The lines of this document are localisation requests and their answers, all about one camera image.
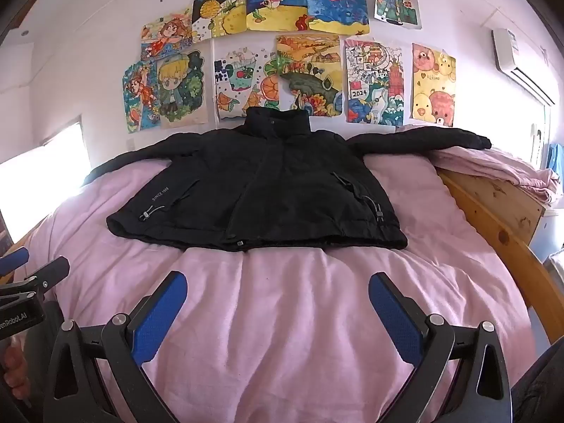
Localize black shorts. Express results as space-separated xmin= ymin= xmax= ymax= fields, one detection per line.
xmin=84 ymin=106 xmax=492 ymax=253

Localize orange-haired girl wall drawing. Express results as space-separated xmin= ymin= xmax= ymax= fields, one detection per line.
xmin=140 ymin=12 xmax=193 ymax=61

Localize pineapple checkered wall drawing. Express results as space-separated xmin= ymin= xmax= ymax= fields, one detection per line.
xmin=192 ymin=0 xmax=247 ymax=45

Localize landscape wall drawing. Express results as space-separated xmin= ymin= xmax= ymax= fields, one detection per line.
xmin=276 ymin=32 xmax=344 ymax=118

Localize person's left hand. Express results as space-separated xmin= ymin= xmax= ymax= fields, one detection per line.
xmin=2 ymin=346 xmax=29 ymax=388

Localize blond figure wall drawing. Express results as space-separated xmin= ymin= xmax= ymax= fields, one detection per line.
xmin=155 ymin=50 xmax=209 ymax=129

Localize pink bed blanket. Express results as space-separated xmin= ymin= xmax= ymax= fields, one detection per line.
xmin=13 ymin=154 xmax=536 ymax=423

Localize blue cloth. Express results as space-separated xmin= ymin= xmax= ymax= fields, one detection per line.
xmin=548 ymin=143 xmax=564 ymax=173

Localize white air conditioner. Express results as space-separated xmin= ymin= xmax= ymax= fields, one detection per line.
xmin=491 ymin=27 xmax=558 ymax=106

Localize fish sea wall drawing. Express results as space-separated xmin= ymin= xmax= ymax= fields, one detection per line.
xmin=245 ymin=0 xmax=310 ymax=32

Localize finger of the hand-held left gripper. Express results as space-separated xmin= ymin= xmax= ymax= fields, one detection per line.
xmin=0 ymin=247 xmax=31 ymax=276
xmin=0 ymin=256 xmax=71 ymax=302

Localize bright window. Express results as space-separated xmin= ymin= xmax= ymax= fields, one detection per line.
xmin=0 ymin=117 xmax=91 ymax=243

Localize pink bears wall drawing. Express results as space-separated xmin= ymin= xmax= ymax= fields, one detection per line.
xmin=411 ymin=43 xmax=457 ymax=128

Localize orange fruits wall drawing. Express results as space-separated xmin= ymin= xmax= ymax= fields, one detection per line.
xmin=214 ymin=45 xmax=281 ymax=121

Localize girl on blue wall drawing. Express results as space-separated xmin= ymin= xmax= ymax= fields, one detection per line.
xmin=122 ymin=61 xmax=163 ymax=135

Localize dragon wall drawing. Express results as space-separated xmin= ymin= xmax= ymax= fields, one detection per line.
xmin=344 ymin=36 xmax=406 ymax=127

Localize pink jellyfish wall drawing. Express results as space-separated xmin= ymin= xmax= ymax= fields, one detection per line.
xmin=305 ymin=0 xmax=371 ymax=37

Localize person's dark clothing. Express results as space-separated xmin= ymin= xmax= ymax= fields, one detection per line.
xmin=510 ymin=346 xmax=564 ymax=423

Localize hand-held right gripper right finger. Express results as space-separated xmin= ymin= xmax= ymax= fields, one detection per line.
xmin=368 ymin=272 xmax=514 ymax=423

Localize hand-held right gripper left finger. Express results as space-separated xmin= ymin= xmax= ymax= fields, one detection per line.
xmin=43 ymin=271 xmax=189 ymax=423

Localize pink folded bedding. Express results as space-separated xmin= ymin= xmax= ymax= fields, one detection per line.
xmin=397 ymin=123 xmax=560 ymax=206

